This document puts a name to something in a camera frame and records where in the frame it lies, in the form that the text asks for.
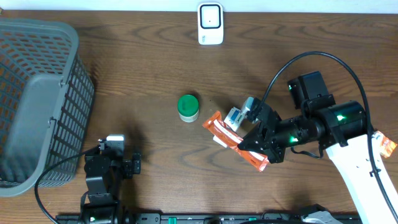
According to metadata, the white Panadol box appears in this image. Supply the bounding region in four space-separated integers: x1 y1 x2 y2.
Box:
224 107 245 131

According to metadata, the red Top chocolate bar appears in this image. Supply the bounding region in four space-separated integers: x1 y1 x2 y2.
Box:
202 111 270 172

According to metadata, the green lid jar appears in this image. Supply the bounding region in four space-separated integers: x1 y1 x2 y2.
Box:
177 95 199 123

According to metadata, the orange small snack box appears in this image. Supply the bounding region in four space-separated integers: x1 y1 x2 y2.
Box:
373 131 397 158

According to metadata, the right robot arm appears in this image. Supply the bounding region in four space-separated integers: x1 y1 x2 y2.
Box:
238 72 397 223

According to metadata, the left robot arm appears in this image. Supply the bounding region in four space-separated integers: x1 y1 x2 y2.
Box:
77 145 141 224

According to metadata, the white barcode scanner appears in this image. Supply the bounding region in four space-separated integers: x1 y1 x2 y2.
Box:
197 2 224 45

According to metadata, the grey plastic basket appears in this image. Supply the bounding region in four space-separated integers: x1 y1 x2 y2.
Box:
1 18 95 197

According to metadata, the black left camera cable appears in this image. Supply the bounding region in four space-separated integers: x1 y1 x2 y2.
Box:
34 148 100 224

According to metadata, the black camera cable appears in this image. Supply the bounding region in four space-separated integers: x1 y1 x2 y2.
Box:
34 148 100 224
259 51 398 224

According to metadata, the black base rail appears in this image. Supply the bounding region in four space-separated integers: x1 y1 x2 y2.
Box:
55 204 362 224

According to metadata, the black right camera cable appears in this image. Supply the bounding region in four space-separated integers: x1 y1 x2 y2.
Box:
259 51 398 224

